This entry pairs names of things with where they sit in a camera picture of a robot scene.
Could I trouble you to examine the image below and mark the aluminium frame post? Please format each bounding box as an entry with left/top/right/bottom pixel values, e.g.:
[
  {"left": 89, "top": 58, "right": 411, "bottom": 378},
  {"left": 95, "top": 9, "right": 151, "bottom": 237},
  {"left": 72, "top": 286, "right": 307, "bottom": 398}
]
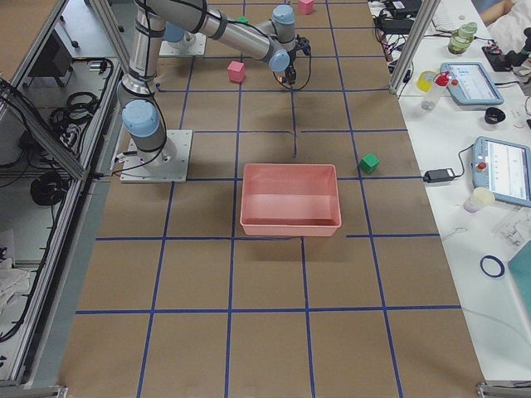
[{"left": 388, "top": 0, "right": 440, "bottom": 94}]

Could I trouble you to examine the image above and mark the teach pendant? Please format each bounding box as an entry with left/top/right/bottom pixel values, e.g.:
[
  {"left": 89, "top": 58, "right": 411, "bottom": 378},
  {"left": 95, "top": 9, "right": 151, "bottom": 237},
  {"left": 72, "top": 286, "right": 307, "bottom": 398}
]
[
  {"left": 471, "top": 136, "right": 530, "bottom": 207},
  {"left": 441, "top": 62, "right": 504, "bottom": 106}
]

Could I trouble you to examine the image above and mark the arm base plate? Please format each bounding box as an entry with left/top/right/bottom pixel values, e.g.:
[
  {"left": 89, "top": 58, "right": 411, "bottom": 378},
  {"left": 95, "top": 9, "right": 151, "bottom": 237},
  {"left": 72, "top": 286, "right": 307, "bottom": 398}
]
[
  {"left": 159, "top": 33, "right": 207, "bottom": 58},
  {"left": 119, "top": 129, "right": 192, "bottom": 183}
]

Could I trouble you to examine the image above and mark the pink cube centre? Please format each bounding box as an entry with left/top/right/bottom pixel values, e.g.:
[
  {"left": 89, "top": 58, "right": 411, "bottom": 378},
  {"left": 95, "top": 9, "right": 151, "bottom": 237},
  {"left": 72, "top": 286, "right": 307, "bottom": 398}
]
[{"left": 227, "top": 61, "right": 246, "bottom": 83}]

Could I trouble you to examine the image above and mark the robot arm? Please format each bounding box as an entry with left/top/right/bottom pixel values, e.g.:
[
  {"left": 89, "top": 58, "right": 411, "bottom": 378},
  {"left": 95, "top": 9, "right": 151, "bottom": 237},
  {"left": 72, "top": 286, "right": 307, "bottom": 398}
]
[{"left": 117, "top": 1, "right": 311, "bottom": 167}]

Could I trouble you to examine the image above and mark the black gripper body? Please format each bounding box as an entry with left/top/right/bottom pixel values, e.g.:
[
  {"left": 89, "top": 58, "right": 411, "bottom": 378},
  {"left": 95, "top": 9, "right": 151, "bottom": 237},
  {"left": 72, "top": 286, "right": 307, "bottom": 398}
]
[{"left": 284, "top": 35, "right": 310, "bottom": 81}]

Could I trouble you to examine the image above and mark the pink cube far side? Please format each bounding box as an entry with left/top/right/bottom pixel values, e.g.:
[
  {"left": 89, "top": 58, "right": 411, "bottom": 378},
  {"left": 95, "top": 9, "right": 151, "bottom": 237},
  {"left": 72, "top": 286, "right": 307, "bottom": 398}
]
[{"left": 298, "top": 0, "right": 314, "bottom": 15}]

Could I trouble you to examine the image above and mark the pink cube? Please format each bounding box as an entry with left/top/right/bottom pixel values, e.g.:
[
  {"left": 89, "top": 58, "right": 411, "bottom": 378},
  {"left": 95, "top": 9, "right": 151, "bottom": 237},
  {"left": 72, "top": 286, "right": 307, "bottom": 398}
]
[
  {"left": 227, "top": 61, "right": 246, "bottom": 83},
  {"left": 298, "top": 0, "right": 314, "bottom": 15}
]

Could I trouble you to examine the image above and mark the teach pendant upper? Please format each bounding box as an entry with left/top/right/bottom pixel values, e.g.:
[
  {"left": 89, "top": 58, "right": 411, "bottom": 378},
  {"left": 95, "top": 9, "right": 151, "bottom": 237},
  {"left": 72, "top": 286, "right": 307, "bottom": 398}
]
[{"left": 441, "top": 62, "right": 504, "bottom": 106}]

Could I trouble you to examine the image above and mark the green cube near bin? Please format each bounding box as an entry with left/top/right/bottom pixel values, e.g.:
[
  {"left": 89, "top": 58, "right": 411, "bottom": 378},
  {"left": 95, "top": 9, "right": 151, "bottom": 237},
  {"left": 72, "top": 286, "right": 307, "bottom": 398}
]
[{"left": 358, "top": 153, "right": 380, "bottom": 175}]

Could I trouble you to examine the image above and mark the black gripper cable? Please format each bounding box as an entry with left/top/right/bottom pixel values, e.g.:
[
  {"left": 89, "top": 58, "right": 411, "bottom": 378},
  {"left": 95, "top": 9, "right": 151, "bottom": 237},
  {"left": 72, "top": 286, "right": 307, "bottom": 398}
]
[{"left": 275, "top": 41, "right": 313, "bottom": 90}]

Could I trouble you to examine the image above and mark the blue tape ring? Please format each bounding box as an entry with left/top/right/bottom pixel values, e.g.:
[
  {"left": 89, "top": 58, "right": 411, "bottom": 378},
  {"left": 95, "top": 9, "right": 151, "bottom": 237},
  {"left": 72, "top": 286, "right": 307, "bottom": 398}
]
[{"left": 480, "top": 255, "right": 506, "bottom": 278}]

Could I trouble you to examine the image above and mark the green glass jar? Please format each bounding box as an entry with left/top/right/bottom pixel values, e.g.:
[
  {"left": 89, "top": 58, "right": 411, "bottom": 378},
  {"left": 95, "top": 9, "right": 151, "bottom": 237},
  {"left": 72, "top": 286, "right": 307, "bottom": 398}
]
[{"left": 447, "top": 22, "right": 478, "bottom": 55}]

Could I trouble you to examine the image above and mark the yellow tape roll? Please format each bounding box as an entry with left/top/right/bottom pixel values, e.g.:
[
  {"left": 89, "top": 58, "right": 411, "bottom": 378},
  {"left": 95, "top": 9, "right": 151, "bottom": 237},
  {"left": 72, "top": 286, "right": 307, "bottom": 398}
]
[{"left": 416, "top": 70, "right": 439, "bottom": 93}]

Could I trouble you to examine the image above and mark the paper cup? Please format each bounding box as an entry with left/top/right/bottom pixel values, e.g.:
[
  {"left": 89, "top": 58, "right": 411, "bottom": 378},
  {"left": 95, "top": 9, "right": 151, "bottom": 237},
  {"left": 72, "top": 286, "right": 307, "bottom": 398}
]
[{"left": 463, "top": 187, "right": 495, "bottom": 213}]

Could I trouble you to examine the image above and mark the black power adapter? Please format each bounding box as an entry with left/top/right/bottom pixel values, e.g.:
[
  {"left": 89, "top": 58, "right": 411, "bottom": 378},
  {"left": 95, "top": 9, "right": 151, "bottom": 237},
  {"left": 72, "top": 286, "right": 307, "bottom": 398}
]
[{"left": 422, "top": 168, "right": 456, "bottom": 183}]

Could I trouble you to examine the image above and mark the pink plastic bin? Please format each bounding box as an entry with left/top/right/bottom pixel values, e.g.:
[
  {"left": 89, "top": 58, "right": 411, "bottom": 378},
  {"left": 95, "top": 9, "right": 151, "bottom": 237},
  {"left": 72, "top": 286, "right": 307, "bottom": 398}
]
[{"left": 240, "top": 163, "right": 342, "bottom": 237}]

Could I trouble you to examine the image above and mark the teach pendant lower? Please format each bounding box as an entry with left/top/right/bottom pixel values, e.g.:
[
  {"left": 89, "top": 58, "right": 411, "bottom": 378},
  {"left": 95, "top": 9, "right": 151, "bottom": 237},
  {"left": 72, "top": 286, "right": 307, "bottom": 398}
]
[{"left": 471, "top": 136, "right": 530, "bottom": 207}]

